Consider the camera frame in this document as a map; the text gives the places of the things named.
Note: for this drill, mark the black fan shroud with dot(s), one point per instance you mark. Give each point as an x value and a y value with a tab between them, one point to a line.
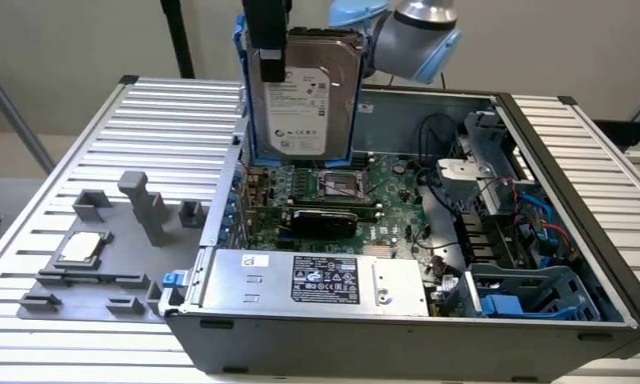
477	240

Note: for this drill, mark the black table corner cap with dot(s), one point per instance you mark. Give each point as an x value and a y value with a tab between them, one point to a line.
127	79
568	100

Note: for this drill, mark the silver power supply unit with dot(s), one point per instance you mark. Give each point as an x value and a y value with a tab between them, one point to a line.
277	280

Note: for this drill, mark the black bracket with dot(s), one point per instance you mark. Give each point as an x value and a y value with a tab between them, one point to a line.
618	134

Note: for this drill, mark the metal drive cage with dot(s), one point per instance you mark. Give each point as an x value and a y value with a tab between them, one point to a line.
474	168

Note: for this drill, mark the grey parts rack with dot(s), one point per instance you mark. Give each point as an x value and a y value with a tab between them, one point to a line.
117	276

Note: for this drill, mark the CPU socket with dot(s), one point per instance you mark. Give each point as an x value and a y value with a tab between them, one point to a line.
341	184

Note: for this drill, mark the hard disk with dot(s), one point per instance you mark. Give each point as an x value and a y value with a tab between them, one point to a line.
309	112

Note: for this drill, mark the green motherboard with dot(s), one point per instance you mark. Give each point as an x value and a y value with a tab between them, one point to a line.
400	208

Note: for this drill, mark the blue case latch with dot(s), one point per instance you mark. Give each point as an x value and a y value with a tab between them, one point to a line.
173	279

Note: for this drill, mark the grey metal frame leg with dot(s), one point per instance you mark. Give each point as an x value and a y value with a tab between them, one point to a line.
10	112

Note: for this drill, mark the silver CPU chip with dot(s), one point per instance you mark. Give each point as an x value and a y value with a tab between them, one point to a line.
83	246

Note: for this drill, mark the grey disk bay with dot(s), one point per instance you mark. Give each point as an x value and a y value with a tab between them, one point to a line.
544	280

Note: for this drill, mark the black graphics card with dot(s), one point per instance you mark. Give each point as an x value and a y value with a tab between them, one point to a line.
322	224

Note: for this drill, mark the black stand pole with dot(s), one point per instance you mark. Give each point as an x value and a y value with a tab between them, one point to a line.
178	40

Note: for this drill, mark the open black PC case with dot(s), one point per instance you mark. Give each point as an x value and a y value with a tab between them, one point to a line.
352	344

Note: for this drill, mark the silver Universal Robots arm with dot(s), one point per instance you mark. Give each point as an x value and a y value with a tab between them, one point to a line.
405	40

